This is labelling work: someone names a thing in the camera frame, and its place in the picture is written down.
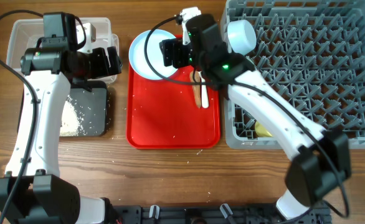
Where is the light blue plate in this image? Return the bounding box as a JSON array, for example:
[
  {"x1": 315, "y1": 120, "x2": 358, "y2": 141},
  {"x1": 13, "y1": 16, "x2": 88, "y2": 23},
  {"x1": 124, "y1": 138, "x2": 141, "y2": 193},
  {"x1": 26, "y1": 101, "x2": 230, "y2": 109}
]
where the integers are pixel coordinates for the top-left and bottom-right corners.
[{"x1": 129, "y1": 29, "x2": 177, "y2": 80}]

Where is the white plastic spoon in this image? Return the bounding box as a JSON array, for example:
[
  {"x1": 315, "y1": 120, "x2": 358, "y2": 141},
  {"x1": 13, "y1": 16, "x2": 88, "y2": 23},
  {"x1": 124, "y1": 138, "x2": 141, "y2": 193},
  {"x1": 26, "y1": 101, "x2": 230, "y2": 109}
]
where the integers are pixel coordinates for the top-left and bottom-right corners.
[{"x1": 199, "y1": 72, "x2": 209, "y2": 108}]

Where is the white rice pile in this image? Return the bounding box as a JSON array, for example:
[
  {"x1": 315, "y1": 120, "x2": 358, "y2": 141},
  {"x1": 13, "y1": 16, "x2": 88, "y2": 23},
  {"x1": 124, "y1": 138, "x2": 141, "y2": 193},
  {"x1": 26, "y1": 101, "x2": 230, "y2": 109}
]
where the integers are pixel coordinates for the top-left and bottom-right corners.
[{"x1": 59, "y1": 95, "x2": 108, "y2": 137}]

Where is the light blue bowl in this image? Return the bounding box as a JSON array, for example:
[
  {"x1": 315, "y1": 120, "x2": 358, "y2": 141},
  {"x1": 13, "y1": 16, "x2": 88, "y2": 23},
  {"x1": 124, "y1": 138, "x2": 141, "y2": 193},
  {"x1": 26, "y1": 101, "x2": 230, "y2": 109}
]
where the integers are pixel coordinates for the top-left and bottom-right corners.
[{"x1": 227, "y1": 20, "x2": 257, "y2": 55}]

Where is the yellow plastic cup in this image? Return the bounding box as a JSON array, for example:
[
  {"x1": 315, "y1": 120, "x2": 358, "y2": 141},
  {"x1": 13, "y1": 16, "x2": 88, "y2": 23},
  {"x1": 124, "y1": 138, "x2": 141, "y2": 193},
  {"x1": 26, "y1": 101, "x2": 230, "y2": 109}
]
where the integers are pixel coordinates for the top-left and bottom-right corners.
[{"x1": 255, "y1": 121, "x2": 272, "y2": 138}]

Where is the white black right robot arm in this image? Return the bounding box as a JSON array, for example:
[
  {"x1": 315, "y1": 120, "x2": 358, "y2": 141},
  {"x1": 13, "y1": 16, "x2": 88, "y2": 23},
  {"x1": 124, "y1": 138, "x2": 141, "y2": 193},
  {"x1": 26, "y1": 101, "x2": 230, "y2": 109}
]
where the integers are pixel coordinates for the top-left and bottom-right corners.
[{"x1": 173, "y1": 8, "x2": 351, "y2": 223}]

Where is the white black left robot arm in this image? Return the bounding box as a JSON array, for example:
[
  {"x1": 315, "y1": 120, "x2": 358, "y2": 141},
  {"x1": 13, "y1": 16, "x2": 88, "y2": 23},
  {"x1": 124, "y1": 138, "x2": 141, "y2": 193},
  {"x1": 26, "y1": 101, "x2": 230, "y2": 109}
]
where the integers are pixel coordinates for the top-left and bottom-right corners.
[{"x1": 0, "y1": 12, "x2": 123, "y2": 223}]

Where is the black waste tray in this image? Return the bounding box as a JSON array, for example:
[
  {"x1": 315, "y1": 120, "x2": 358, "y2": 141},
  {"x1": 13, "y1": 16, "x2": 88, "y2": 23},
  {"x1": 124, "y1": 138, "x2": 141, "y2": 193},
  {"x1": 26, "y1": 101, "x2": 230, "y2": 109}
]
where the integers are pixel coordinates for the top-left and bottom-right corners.
[{"x1": 17, "y1": 80, "x2": 109, "y2": 138}]

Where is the red plastic tray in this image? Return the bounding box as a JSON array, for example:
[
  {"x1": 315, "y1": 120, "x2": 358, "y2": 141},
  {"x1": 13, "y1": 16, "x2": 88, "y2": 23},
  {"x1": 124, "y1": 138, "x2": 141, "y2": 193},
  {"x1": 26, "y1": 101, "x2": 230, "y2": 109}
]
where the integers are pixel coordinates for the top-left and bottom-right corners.
[{"x1": 126, "y1": 60, "x2": 220, "y2": 149}]

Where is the clear plastic bin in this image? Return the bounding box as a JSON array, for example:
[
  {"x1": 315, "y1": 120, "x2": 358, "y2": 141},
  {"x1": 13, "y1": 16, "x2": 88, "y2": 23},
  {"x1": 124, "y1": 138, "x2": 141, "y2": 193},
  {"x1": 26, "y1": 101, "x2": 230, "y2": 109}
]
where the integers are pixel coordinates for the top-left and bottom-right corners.
[{"x1": 6, "y1": 12, "x2": 120, "y2": 87}]

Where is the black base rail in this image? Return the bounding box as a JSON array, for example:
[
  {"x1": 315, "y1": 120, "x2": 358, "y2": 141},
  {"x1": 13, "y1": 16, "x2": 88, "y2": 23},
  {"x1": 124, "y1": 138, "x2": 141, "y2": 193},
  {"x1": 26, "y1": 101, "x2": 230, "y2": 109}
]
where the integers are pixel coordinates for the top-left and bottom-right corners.
[{"x1": 115, "y1": 203, "x2": 332, "y2": 224}]

